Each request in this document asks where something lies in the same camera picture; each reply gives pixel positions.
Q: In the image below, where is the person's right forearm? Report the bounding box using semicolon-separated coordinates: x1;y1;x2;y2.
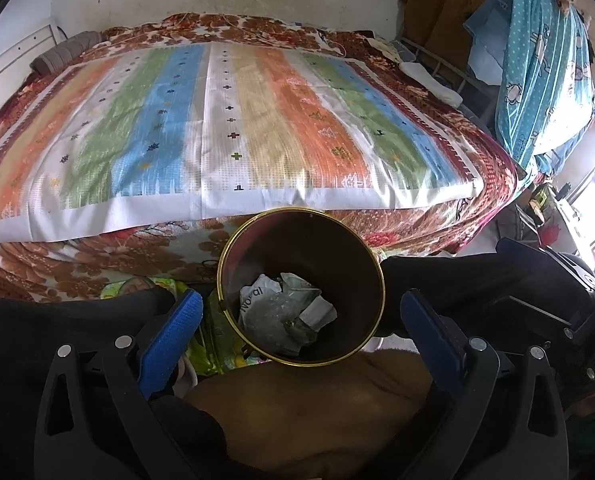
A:
567;400;595;480

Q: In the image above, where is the metal bed frame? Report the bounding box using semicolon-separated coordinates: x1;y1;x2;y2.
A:
400;35;503;136

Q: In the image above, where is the white mask wrapper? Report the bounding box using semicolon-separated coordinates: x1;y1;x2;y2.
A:
297;296;338;333

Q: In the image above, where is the blue dotted cloth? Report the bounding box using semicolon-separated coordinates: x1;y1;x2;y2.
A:
492;0;595;176

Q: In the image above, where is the striped colourful mat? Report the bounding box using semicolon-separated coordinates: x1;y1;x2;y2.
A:
0;41;484;248

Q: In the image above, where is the clear plastic bag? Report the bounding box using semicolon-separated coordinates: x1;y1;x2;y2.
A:
247;292;311;358

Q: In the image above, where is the yellow green plastic bag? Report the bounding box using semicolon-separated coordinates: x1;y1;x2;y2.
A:
100;280;258;376

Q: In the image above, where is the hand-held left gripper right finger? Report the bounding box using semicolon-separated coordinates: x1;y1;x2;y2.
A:
400;288;571;480

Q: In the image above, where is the white wooden headboard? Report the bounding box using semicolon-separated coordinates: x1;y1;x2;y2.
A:
0;22;63;111

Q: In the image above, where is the white cloth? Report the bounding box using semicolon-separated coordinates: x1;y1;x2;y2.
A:
400;61;463;106

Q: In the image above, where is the dark bin with gold rim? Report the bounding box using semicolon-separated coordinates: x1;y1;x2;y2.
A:
216;207;385;367

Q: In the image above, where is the light blue cloth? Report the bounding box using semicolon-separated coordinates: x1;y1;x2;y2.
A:
465;0;508;86

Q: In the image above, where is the brown hanging coat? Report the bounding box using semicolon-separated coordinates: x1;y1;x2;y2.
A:
400;0;503;56

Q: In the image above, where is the silver blue wrapper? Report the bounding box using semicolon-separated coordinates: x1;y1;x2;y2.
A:
280;272;323;296

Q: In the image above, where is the brown floral blanket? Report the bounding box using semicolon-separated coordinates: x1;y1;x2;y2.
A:
0;12;523;306

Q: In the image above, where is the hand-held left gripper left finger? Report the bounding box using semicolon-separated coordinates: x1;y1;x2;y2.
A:
32;288;218;480

